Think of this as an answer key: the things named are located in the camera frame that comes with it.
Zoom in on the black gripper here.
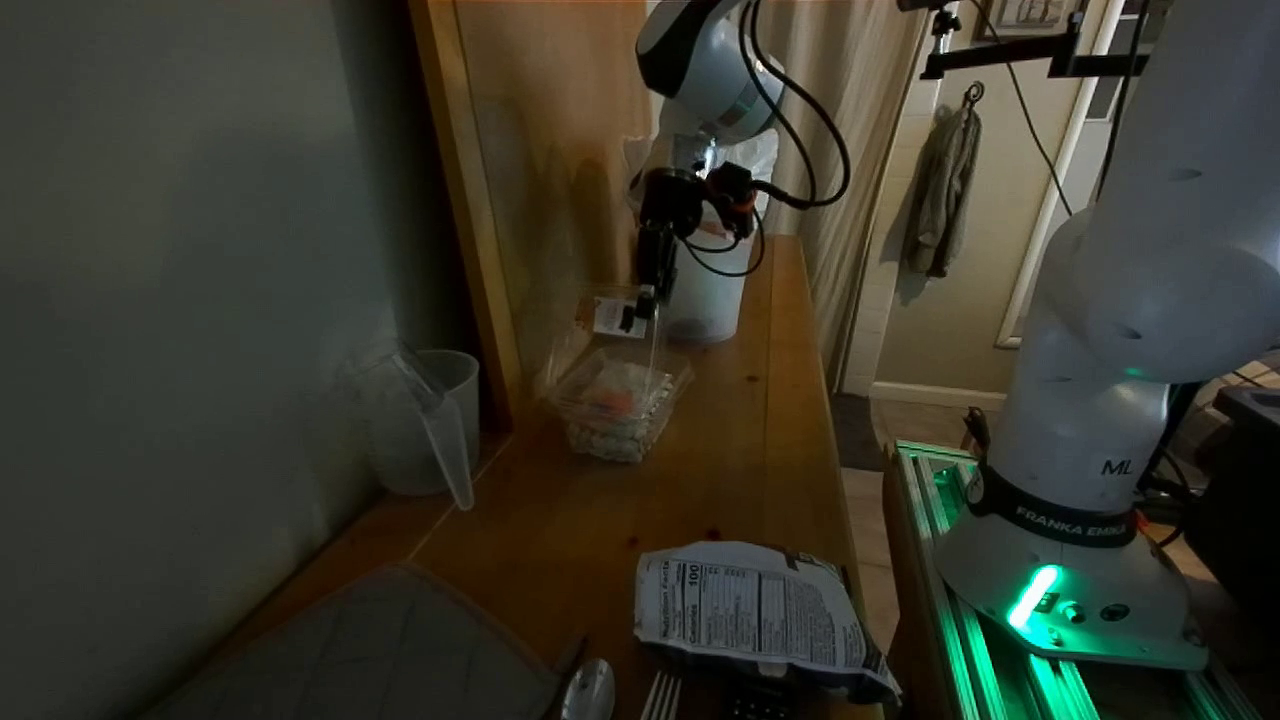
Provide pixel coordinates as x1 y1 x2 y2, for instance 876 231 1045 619
629 160 765 326

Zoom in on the clear plastic food container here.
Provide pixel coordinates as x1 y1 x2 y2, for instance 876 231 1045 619
548 338 693 467

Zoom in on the wooden board panel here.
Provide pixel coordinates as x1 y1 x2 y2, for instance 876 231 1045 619
403 0 655 433

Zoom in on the beige curtain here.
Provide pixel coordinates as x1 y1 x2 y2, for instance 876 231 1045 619
725 0 932 395

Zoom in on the clear plastic measuring jug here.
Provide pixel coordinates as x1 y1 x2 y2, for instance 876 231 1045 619
349 345 483 515

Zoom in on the hanging grey cloth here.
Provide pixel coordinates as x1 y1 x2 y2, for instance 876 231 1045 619
896 78 988 308

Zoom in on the crumpled printed paper packet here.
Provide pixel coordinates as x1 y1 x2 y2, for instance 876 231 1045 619
629 534 903 706

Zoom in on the metal spoon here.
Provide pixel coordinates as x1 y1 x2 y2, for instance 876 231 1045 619
552 652 618 720

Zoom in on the metal fork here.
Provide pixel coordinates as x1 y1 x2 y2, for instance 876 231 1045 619
636 666 689 720

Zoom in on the grey fabric mat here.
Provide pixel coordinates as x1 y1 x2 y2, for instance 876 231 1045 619
138 565 567 720

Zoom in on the green-lit aluminium robot stand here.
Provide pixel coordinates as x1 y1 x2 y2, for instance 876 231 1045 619
884 434 1264 720

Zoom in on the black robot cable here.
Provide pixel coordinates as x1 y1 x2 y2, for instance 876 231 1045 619
693 0 857 280

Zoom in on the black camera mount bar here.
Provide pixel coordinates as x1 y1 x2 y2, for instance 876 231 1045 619
917 0 1151 82

